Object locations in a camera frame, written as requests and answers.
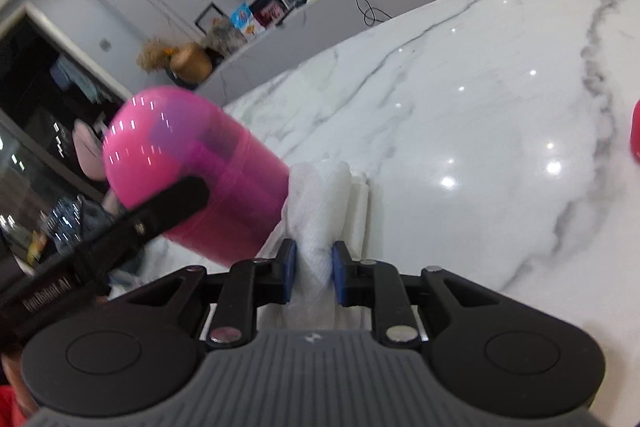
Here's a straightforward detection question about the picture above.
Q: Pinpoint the pink dome plastic container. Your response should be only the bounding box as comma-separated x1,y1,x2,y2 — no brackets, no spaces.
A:
103,86,288,265

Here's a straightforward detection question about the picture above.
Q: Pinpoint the white towel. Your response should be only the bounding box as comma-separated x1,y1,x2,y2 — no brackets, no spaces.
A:
257,160,370,331

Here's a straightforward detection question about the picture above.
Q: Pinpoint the pink office chair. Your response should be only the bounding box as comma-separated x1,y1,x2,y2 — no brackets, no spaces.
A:
72,119,106,182

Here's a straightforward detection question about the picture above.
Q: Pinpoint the gold acorn vase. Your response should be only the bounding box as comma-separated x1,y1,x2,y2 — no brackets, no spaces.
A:
169,43,214,84

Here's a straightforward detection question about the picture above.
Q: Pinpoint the framed picture on console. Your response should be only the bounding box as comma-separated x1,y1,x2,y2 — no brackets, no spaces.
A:
194,3,227,34

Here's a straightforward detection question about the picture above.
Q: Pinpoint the blue snack bag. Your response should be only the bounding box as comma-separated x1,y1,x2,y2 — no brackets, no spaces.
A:
230,3,264,41

